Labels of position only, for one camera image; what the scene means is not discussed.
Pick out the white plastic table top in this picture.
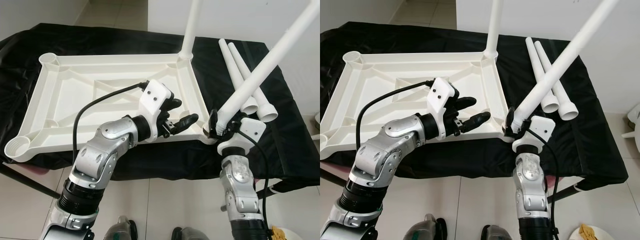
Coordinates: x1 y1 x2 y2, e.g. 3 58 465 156
320 50 513 161
4 51 221 163

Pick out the white plastic table leg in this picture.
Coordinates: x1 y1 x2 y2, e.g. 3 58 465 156
212 0 321 132
219 39 258 115
534 41 579 121
179 0 201 60
525 36 560 114
228 42 279 122
483 0 503 58
511 0 621 130

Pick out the black table cloth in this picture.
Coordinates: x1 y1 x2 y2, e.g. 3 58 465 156
320 21 628 191
0 22 321 181

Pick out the grey right robot foot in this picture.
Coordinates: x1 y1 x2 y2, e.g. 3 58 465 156
171 226 211 240
481 225 521 240

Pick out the grey robot foot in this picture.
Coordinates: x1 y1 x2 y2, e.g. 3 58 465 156
171 226 211 240
404 214 443 240
481 225 521 240
104 216 137 240

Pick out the grey left robot foot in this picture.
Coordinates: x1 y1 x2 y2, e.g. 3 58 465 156
404 214 443 240
104 216 137 240

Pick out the white round plate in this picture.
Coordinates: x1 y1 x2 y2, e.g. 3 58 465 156
267 226 301 240
570 225 613 240

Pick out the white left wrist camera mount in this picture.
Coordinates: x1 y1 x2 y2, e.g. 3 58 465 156
138 80 173 121
425 77 460 138

